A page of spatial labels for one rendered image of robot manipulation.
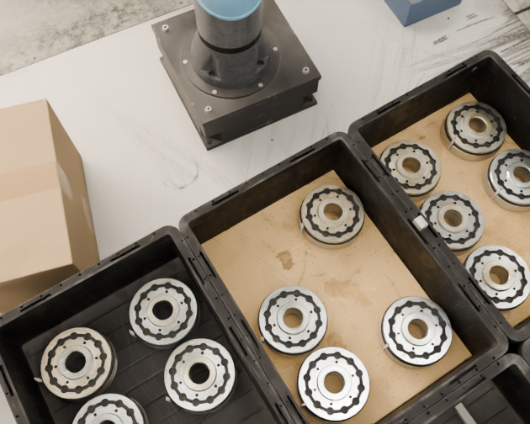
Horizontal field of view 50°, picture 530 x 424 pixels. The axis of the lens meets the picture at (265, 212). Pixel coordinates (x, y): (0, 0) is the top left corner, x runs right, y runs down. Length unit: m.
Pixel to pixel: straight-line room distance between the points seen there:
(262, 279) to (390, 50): 0.63
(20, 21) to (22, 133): 1.47
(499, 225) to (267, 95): 0.47
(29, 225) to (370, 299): 0.53
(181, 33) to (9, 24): 1.35
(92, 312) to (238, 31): 0.51
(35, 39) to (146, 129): 1.23
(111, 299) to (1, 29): 1.67
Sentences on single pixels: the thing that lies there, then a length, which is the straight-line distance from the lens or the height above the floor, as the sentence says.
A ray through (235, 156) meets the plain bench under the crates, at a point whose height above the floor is 0.70.
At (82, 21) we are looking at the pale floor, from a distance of 2.37.
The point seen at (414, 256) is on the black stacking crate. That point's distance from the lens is 0.90.
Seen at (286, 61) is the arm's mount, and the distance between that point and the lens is 1.14.
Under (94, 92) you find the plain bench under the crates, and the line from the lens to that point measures 1.27.
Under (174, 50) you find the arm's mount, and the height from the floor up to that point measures 0.81.
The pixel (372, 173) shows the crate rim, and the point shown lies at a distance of 0.90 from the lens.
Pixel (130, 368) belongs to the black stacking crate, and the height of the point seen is 0.83.
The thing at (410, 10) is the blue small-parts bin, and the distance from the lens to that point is 1.32.
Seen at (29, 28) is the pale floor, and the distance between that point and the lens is 2.42.
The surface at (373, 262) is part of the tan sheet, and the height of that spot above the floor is 0.83.
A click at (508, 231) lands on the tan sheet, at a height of 0.83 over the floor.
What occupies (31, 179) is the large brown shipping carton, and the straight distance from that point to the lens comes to 0.96.
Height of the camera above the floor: 1.70
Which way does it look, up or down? 67 degrees down
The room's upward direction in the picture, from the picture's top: straight up
